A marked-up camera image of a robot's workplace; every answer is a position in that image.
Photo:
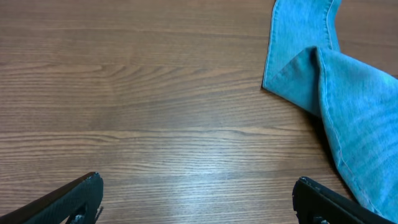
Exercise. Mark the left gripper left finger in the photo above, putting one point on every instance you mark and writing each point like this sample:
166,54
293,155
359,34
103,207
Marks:
76,202

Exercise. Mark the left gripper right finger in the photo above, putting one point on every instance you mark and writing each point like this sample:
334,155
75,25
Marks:
315,203

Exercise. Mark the light blue denim jeans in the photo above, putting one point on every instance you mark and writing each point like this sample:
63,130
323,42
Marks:
356,102

